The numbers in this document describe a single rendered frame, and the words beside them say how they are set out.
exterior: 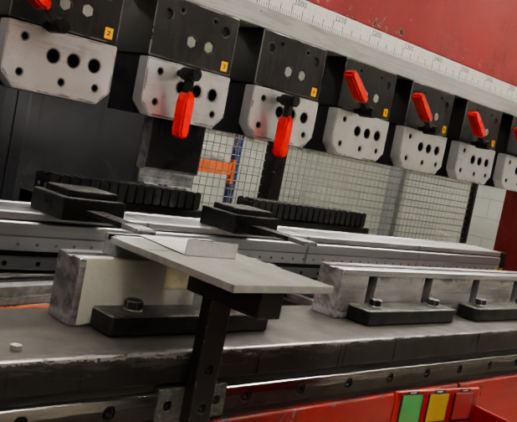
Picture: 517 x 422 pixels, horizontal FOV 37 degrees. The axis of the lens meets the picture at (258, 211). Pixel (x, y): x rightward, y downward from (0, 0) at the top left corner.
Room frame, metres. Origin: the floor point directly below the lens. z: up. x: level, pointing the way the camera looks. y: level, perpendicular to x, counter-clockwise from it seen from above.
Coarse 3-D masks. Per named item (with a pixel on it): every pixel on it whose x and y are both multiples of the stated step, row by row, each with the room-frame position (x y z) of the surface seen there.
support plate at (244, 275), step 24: (120, 240) 1.05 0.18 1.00; (144, 240) 1.08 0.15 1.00; (168, 264) 0.97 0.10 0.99; (192, 264) 0.96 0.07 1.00; (216, 264) 1.00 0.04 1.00; (240, 264) 1.04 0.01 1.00; (264, 264) 1.08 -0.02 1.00; (240, 288) 0.88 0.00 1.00; (264, 288) 0.91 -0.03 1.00; (288, 288) 0.94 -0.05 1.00; (312, 288) 0.97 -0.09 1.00
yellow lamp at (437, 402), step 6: (432, 396) 1.18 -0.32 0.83; (438, 396) 1.19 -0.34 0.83; (444, 396) 1.20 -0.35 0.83; (432, 402) 1.19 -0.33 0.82; (438, 402) 1.19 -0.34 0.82; (444, 402) 1.20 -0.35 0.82; (432, 408) 1.19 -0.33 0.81; (438, 408) 1.20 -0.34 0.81; (444, 408) 1.21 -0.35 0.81; (426, 414) 1.18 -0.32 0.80; (432, 414) 1.19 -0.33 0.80; (438, 414) 1.20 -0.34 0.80; (444, 414) 1.21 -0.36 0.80; (426, 420) 1.18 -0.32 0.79; (432, 420) 1.19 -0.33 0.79; (438, 420) 1.20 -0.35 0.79
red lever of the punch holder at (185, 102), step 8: (184, 72) 1.05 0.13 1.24; (192, 72) 1.04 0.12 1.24; (200, 72) 1.05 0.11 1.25; (184, 80) 1.06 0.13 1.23; (192, 80) 1.05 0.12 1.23; (184, 88) 1.06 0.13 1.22; (192, 88) 1.06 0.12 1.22; (184, 96) 1.05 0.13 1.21; (192, 96) 1.05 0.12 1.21; (184, 104) 1.05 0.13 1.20; (192, 104) 1.05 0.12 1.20; (176, 112) 1.06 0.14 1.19; (184, 112) 1.05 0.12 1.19; (176, 120) 1.05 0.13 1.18; (184, 120) 1.05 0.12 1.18; (176, 128) 1.05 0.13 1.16; (184, 128) 1.05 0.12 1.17; (176, 136) 1.06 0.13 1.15; (184, 136) 1.05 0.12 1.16
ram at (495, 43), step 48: (192, 0) 1.08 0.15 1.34; (240, 0) 1.14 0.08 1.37; (336, 0) 1.29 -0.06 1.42; (384, 0) 1.37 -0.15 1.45; (432, 0) 1.47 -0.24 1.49; (480, 0) 1.58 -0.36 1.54; (336, 48) 1.30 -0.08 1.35; (432, 48) 1.49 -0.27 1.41; (480, 48) 1.61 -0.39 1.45; (480, 96) 1.64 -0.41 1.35
